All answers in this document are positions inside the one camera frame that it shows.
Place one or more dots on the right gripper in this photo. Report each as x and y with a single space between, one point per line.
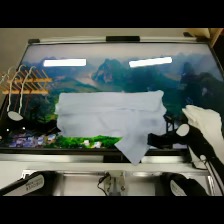
161 140

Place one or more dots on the pale blue shirt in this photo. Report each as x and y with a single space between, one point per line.
106 113

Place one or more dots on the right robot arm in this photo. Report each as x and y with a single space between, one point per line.
197 140

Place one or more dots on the white garment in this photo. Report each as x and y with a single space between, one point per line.
207 122

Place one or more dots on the silver frame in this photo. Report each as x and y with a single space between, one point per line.
141 167

